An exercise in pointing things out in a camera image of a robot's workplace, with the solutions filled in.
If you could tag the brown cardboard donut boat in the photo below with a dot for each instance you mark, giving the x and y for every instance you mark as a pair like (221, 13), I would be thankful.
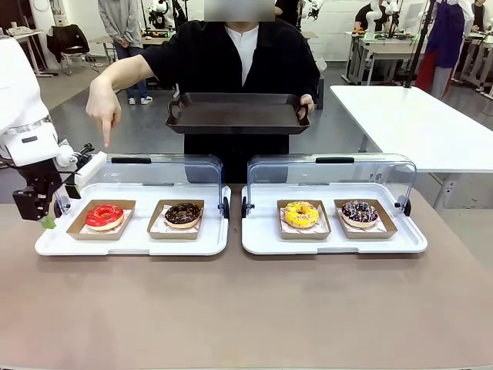
(389, 219)
(304, 236)
(156, 208)
(73, 230)

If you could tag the black green-tipped left gripper finger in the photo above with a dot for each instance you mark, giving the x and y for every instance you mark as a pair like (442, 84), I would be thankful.
(73, 190)
(31, 204)

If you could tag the bystander in grey hoodie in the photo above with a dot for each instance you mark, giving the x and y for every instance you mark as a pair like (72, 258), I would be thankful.
(121, 23)

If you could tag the black chair with jacket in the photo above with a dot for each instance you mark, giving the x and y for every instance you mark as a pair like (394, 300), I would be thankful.
(67, 40)

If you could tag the red glazed donut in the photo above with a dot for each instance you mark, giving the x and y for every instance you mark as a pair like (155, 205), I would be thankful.
(96, 219)

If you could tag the person's left hand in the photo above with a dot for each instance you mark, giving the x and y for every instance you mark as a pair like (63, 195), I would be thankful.
(307, 102)

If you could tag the person in black jacket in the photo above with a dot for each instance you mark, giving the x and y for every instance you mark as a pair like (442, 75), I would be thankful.
(208, 58)

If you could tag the grey background work table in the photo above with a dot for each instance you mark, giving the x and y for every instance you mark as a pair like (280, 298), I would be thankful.
(385, 48)

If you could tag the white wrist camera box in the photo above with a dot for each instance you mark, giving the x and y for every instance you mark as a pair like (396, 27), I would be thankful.
(92, 165)

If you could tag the white side table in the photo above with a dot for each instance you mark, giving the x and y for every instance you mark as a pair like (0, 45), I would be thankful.
(416, 127)

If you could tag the yellow sprinkled donut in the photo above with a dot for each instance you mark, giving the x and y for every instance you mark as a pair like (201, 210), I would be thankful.
(292, 219)

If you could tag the person's right hand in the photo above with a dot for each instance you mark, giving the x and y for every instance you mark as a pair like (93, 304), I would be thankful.
(104, 106)

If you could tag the clear plastic display lid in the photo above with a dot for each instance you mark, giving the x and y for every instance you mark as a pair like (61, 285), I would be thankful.
(292, 169)
(181, 169)

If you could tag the black vertical stand pole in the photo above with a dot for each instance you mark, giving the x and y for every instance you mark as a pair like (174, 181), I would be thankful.
(418, 46)

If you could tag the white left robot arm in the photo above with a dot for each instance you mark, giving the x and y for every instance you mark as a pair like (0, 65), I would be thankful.
(19, 96)

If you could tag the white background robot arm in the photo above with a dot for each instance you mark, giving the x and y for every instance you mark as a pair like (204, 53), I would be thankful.
(371, 19)

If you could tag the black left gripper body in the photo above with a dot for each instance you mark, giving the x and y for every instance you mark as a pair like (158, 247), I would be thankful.
(40, 178)

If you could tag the person's right forearm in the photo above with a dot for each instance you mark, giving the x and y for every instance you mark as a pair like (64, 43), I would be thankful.
(127, 71)

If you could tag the white display tray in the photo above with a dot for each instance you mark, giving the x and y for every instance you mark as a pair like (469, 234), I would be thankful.
(335, 244)
(135, 246)

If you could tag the dark brown serving tray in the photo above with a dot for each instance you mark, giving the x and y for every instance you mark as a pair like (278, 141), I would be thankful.
(237, 115)

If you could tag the purple chocolate sprinkled donut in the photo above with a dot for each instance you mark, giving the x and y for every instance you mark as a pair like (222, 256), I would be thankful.
(360, 220)

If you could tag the white printed paper liner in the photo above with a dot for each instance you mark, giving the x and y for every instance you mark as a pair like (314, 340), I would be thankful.
(156, 226)
(126, 215)
(324, 227)
(381, 227)

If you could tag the bystander in purple apron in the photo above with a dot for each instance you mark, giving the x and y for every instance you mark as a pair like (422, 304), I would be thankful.
(447, 38)

